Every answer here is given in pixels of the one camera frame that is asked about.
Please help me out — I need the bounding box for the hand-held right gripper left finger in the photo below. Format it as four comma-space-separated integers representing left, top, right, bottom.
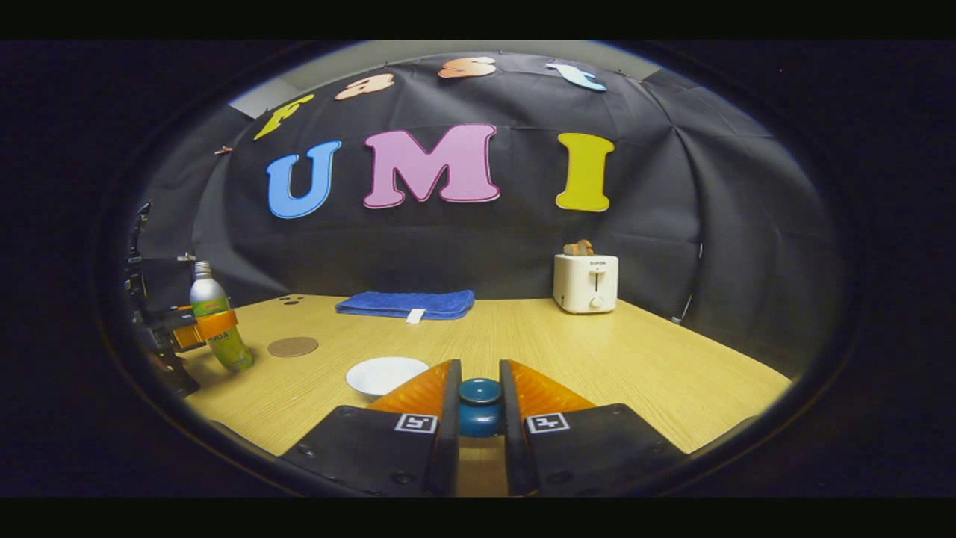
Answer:
209, 359, 462, 498

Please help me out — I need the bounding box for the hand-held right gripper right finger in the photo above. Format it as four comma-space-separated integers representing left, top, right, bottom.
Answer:
499, 359, 692, 498

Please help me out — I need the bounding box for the silver green label water bottle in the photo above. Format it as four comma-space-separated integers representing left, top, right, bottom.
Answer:
189, 261, 255, 373

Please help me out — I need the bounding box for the green teacup with white inside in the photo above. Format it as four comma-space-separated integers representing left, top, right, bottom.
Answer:
345, 356, 431, 399

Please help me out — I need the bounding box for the round brown coaster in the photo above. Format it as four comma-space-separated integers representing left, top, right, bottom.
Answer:
267, 336, 320, 358

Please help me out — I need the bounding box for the teal teacup lid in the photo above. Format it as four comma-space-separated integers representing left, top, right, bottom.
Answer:
457, 377, 503, 439

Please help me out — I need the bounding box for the folded blue towel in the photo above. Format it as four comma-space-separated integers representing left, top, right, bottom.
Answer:
335, 290, 476, 324

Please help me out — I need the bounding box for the white toaster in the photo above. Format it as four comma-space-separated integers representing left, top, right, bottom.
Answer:
553, 253, 619, 315

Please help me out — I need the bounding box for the white power cable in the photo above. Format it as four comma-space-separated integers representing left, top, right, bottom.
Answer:
671, 241, 704, 324

